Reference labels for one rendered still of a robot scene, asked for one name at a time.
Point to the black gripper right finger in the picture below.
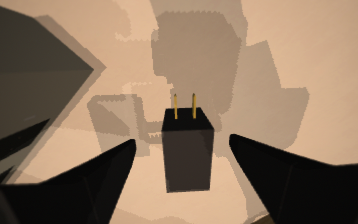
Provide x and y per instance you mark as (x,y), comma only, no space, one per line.
(295,189)

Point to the black two-prong charger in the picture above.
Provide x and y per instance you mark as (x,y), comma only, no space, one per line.
(187,141)

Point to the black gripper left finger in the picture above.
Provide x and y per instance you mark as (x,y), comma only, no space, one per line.
(85,194)

